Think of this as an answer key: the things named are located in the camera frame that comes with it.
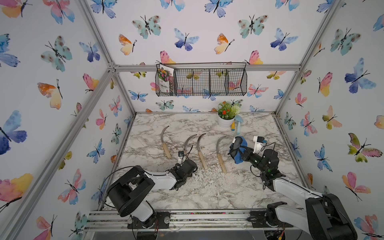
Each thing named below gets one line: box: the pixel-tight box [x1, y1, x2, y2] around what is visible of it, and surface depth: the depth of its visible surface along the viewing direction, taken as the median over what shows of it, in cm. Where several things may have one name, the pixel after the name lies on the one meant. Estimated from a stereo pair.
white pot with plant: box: [217, 100, 241, 129], surface depth 104 cm
